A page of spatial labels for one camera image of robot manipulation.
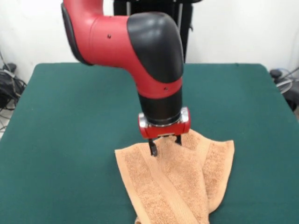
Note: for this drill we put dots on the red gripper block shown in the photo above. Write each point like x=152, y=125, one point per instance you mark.
x=163, y=131

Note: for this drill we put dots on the dark green table cloth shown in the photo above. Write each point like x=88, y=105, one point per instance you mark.
x=58, y=128

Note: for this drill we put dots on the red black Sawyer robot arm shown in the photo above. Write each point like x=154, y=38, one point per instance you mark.
x=112, y=37

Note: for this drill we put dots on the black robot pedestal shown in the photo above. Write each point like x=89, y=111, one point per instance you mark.
x=187, y=35

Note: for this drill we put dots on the orange terry towel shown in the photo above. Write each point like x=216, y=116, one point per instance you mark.
x=175, y=182

